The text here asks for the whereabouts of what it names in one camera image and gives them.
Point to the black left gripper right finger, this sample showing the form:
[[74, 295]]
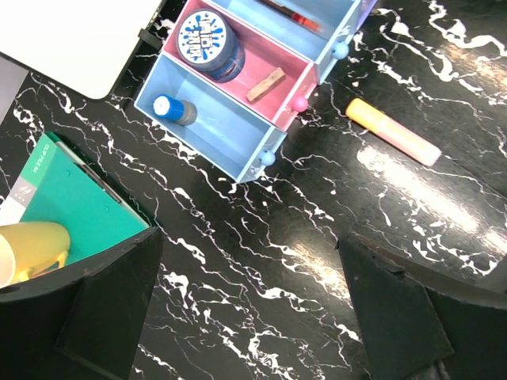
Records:
[[417, 323]]

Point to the red pen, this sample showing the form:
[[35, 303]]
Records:
[[293, 15]]

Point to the blue ink bottle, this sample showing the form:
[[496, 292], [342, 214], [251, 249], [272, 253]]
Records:
[[209, 45]]

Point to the purple bin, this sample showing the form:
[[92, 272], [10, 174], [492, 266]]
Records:
[[366, 7]]

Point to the yellow mug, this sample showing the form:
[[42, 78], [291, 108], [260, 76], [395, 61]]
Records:
[[31, 249]]

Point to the black marble pattern mat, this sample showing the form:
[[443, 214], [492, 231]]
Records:
[[250, 285]]

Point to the orange highlighter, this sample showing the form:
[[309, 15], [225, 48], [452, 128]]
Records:
[[400, 137]]

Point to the blue grey glue stick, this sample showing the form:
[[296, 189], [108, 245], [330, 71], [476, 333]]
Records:
[[177, 111]]

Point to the light blue bin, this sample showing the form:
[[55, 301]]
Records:
[[324, 39], [225, 132]]

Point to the pink bin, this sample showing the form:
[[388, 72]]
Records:
[[263, 55]]

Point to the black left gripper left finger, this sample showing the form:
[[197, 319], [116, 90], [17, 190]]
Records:
[[83, 321]]

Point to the small whiteboard with red writing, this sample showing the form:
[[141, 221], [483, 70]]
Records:
[[83, 45]]

